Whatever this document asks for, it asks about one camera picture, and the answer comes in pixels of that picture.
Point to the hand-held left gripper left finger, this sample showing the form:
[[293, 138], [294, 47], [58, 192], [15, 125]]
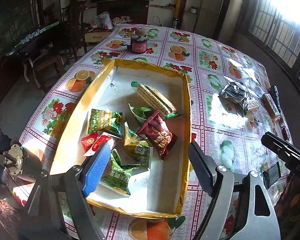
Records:
[[97, 172]]

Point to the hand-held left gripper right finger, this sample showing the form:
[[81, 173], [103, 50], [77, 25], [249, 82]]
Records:
[[202, 170]]

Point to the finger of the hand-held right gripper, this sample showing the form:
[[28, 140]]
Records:
[[272, 176], [277, 147]]

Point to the green packet with yellow label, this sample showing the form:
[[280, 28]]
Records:
[[117, 180]]

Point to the small red snack packet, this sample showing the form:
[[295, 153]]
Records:
[[89, 142], [104, 140]]

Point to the yellow-green snack packet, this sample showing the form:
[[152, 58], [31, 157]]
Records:
[[137, 150]]

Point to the green pea snack packet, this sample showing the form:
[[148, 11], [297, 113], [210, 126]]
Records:
[[103, 122]]

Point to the dark red snack packet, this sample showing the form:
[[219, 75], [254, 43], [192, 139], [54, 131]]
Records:
[[160, 135]]

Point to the yellow cardboard box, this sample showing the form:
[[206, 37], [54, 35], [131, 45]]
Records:
[[152, 195]]

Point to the green wafer packet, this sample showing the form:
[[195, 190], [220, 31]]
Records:
[[140, 112]]

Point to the cracker packet with green ends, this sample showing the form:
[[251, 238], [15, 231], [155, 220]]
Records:
[[155, 100]]

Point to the long red snack packet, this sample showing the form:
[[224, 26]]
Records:
[[285, 132]]

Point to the dark floral cloth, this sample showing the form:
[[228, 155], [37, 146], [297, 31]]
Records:
[[295, 205]]

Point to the black flashlight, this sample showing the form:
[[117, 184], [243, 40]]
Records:
[[275, 95]]

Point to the metal electric motor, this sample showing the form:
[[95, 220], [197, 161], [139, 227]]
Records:
[[27, 162]]

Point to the dark silver foil packet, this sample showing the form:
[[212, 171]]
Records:
[[232, 92]]

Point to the barred window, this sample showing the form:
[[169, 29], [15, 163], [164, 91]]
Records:
[[272, 22]]

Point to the dark jar with pink label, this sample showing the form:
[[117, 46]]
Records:
[[138, 45]]

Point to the dark wooden chair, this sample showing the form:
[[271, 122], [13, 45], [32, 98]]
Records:
[[76, 30]]

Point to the clear plastic bag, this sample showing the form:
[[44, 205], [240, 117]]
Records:
[[103, 20]]

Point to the white tape roll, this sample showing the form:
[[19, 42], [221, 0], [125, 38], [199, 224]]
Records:
[[193, 10]]

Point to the dark television cabinet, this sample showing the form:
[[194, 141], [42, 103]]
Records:
[[122, 12]]

